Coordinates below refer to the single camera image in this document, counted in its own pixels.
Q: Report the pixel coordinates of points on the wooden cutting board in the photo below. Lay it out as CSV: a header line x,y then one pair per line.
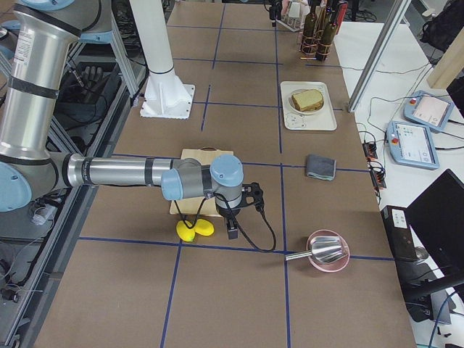
x,y
205,157

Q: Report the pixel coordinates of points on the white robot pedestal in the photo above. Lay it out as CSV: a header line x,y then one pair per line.
x,y
165,96

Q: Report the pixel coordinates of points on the black computer box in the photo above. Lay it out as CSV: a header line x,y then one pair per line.
x,y
398,233

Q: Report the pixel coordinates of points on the metal scoop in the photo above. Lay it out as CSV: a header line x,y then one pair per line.
x,y
323,250

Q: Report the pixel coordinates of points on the white round plate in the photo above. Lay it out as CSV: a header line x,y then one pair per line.
x,y
295,107

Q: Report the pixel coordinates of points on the copper wire bottle rack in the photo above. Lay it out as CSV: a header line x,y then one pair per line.
x,y
315,44

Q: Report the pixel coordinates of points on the grey folded cloth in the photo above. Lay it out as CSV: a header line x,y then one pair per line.
x,y
320,167

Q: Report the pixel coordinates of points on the dark wine bottle two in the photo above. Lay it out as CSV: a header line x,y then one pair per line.
x,y
327,37

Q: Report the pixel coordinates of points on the yellow lemon left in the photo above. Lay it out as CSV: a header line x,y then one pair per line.
x,y
185,231

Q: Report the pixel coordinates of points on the cream bear tray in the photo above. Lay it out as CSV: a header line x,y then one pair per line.
x,y
321,120

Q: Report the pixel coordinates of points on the black monitor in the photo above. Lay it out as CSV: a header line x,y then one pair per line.
x,y
436,216

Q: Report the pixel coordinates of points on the fried egg toast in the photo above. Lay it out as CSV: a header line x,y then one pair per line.
x,y
309,108

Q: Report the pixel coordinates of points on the aluminium frame post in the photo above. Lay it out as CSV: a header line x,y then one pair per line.
x,y
393,20

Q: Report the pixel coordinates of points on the yellow lemon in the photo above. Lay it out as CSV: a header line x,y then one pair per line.
x,y
185,231
204,227

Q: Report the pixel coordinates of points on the white wire cup rack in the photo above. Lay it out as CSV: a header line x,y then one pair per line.
x,y
294,19

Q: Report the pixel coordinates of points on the yellow lemon right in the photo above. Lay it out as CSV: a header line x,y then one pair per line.
x,y
204,227

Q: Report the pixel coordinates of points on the teach pendant near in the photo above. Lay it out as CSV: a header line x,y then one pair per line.
x,y
412,145

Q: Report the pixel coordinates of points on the teach pendant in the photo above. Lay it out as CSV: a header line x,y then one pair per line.
x,y
426,109
412,145

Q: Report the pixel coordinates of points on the dark wine bottle one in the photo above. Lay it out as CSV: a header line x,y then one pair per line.
x,y
310,25

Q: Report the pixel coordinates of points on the teach pendant far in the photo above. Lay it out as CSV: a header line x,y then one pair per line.
x,y
426,109

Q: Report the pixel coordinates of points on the pink bowl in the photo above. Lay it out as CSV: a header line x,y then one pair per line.
x,y
337,265

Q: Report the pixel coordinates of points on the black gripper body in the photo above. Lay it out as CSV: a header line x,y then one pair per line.
x,y
274,12
225,212

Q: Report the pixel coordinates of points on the pink cup in rack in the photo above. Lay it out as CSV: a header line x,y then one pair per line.
x,y
285,6

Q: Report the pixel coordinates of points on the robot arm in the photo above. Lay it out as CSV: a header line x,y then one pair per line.
x,y
29,171

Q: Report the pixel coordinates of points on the bread slice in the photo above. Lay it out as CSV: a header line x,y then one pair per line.
x,y
307,98

